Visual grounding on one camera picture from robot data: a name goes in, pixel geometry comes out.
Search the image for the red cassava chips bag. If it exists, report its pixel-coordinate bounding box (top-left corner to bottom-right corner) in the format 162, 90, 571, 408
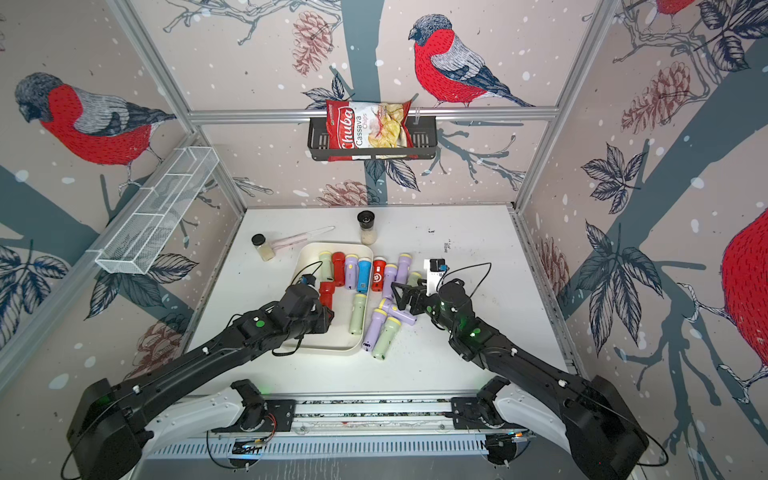
326, 100, 413, 161

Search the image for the green flashlight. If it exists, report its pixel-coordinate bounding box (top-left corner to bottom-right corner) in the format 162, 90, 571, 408
372, 316, 401, 360
407, 271, 422, 287
318, 251, 334, 282
349, 293, 367, 335

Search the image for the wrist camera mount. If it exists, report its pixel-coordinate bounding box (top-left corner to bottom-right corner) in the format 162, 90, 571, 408
424, 258, 448, 296
298, 274, 317, 289

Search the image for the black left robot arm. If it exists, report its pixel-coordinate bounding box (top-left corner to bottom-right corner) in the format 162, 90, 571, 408
66, 283, 334, 479

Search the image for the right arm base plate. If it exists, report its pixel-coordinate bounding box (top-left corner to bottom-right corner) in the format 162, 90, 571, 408
445, 396, 526, 431

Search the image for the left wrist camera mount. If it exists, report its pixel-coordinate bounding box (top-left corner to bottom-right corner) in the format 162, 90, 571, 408
298, 274, 317, 289

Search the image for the white wire mesh shelf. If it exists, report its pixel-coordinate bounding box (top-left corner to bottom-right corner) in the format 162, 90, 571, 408
96, 146, 219, 274

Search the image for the blue flashlight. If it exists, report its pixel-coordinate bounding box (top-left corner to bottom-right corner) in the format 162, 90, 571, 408
356, 257, 372, 294

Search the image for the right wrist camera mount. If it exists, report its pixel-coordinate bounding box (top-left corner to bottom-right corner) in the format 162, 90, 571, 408
424, 258, 448, 296

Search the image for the purple flashlight lying across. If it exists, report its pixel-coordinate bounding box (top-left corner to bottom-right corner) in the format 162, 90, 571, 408
379, 298, 417, 325

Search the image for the black cap spice grinder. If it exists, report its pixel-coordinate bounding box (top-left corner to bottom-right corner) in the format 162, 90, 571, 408
357, 210, 377, 245

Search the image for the small black cap jar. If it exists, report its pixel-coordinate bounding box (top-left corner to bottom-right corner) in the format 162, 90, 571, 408
251, 233, 275, 262

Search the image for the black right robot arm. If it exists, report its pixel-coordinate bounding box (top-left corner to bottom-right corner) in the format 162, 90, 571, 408
393, 279, 649, 479

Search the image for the red flashlight with white logo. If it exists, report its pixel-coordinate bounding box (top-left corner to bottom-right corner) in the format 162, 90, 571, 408
371, 257, 387, 292

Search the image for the purple flashlight beside red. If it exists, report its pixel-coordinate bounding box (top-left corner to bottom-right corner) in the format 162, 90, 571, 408
382, 263, 398, 300

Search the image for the tall purple flashlight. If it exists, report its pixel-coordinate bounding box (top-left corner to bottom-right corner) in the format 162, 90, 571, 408
395, 253, 412, 284

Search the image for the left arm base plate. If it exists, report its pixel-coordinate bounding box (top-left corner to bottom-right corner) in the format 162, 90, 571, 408
213, 399, 297, 435

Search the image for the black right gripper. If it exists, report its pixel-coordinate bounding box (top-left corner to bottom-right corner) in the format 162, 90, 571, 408
390, 277, 459, 340

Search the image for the black wall basket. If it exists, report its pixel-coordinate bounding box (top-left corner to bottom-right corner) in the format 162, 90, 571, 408
307, 117, 438, 161

